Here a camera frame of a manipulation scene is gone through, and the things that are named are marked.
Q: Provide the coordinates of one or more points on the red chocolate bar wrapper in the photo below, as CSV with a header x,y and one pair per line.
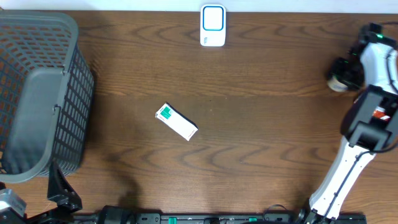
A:
x,y
380,113

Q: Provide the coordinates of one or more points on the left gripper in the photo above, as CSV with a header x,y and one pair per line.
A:
x,y
64,200

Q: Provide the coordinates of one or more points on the green lid jar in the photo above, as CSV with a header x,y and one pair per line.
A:
x,y
335,85

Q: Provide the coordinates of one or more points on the white barcode scanner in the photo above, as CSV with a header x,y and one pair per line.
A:
x,y
212,25

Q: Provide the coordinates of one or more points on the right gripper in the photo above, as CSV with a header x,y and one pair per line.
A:
x,y
354,83

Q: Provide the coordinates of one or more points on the white medicine box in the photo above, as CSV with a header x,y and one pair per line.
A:
x,y
175,121

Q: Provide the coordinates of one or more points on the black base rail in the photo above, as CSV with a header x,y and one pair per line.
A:
x,y
275,214

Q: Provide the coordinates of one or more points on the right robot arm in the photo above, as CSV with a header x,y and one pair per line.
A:
x,y
369,127

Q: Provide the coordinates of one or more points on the grey plastic mesh basket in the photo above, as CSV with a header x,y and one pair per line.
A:
x,y
46,95

